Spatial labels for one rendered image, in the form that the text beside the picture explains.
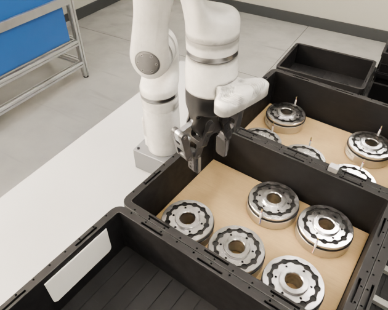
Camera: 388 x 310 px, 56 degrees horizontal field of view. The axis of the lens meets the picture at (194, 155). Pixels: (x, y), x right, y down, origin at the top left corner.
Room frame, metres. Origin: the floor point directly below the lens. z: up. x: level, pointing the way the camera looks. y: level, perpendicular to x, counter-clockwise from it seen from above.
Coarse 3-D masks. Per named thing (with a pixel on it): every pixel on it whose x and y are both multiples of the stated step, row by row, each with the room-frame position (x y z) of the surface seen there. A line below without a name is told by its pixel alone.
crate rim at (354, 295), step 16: (256, 144) 0.58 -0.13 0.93; (176, 160) 0.53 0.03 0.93; (304, 160) 0.52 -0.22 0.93; (160, 176) 0.49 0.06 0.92; (336, 176) 0.48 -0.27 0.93; (368, 192) 0.44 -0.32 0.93; (128, 208) 0.40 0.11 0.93; (160, 224) 0.37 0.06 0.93; (384, 224) 0.37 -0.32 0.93; (192, 240) 0.34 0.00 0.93; (208, 256) 0.31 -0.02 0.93; (368, 256) 0.31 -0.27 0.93; (240, 272) 0.28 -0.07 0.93; (368, 272) 0.28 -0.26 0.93; (256, 288) 0.25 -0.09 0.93; (272, 288) 0.25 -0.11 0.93; (352, 288) 0.25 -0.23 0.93; (288, 304) 0.23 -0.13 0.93; (352, 304) 0.23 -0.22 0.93
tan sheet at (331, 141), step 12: (264, 120) 0.79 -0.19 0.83; (312, 120) 0.79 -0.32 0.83; (276, 132) 0.74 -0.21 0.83; (300, 132) 0.74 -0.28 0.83; (312, 132) 0.74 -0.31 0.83; (324, 132) 0.74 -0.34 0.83; (336, 132) 0.74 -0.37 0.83; (348, 132) 0.74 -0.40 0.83; (288, 144) 0.69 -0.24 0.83; (312, 144) 0.69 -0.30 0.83; (324, 144) 0.69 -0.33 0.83; (336, 144) 0.69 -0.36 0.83; (324, 156) 0.64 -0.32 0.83; (336, 156) 0.64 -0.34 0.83; (384, 168) 0.60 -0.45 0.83; (384, 180) 0.56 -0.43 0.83
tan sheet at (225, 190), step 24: (216, 168) 0.60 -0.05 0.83; (192, 192) 0.53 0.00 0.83; (216, 192) 0.53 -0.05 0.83; (240, 192) 0.53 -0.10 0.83; (216, 216) 0.46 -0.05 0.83; (240, 216) 0.46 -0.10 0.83; (264, 240) 0.40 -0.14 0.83; (288, 240) 0.40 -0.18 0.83; (360, 240) 0.40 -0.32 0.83; (264, 264) 0.35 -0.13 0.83; (312, 264) 0.35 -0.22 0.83; (336, 264) 0.35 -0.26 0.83; (336, 288) 0.31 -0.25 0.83
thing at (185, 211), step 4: (180, 212) 0.44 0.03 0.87; (184, 212) 0.44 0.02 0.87; (188, 212) 0.45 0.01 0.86; (192, 212) 0.44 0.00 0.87; (196, 212) 0.44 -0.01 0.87; (176, 216) 0.43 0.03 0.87; (180, 216) 0.44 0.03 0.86; (196, 216) 0.43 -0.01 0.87; (176, 220) 0.42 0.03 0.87; (196, 220) 0.42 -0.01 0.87; (176, 224) 0.42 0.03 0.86; (180, 224) 0.42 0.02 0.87; (184, 224) 0.42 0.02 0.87; (192, 224) 0.42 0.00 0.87; (196, 224) 0.42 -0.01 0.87; (184, 228) 0.41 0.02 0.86; (188, 228) 0.41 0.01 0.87; (192, 228) 0.41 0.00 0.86
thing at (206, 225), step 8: (184, 200) 0.48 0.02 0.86; (192, 200) 0.48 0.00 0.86; (168, 208) 0.46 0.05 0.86; (176, 208) 0.46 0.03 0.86; (184, 208) 0.46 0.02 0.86; (192, 208) 0.46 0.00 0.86; (200, 208) 0.46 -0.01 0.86; (208, 208) 0.46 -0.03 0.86; (168, 216) 0.44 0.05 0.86; (200, 216) 0.44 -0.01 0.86; (208, 216) 0.44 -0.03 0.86; (168, 224) 0.42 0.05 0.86; (200, 224) 0.42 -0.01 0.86; (208, 224) 0.42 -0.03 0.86; (184, 232) 0.40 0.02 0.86; (192, 232) 0.40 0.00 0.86; (200, 232) 0.40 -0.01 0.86; (208, 232) 0.40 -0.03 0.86
